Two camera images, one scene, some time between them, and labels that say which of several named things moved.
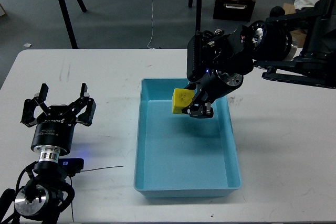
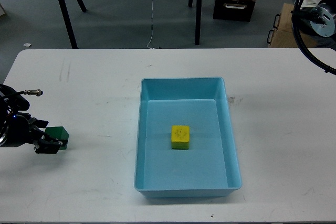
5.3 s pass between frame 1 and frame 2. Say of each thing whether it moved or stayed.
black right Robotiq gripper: moved
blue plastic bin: stayed
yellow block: moved
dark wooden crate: stayed
